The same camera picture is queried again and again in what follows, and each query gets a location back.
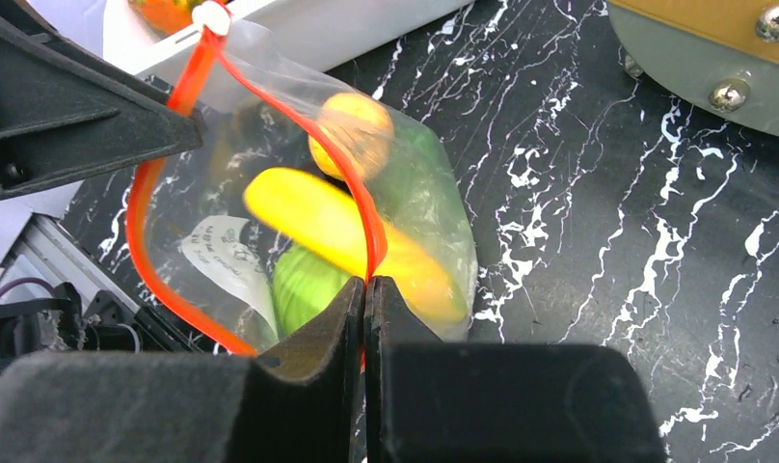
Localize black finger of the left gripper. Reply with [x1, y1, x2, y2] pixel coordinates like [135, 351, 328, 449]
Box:
[0, 1, 201, 201]

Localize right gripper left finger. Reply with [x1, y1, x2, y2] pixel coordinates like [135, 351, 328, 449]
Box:
[0, 278, 364, 462]

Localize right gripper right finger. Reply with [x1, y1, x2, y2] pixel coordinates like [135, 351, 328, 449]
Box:
[364, 277, 666, 462]

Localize green toy apple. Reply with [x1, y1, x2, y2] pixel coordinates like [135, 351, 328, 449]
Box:
[272, 243, 351, 337]

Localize yellow toy banana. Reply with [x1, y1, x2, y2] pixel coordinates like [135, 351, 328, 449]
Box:
[243, 167, 476, 337]

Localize green toy cabbage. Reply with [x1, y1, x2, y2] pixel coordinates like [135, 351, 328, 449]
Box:
[367, 123, 475, 260]

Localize clear zip top bag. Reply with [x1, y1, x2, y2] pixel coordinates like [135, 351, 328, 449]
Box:
[125, 1, 478, 354]

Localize yellow toy fruit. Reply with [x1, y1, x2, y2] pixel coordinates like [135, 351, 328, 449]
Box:
[316, 93, 394, 180]

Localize white plastic bin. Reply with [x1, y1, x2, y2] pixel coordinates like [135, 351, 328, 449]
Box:
[32, 1, 464, 221]

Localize round drawer cabinet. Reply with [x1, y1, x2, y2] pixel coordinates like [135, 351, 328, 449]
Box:
[607, 1, 779, 137]

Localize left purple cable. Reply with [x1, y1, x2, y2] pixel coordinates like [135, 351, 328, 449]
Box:
[0, 276, 57, 313]

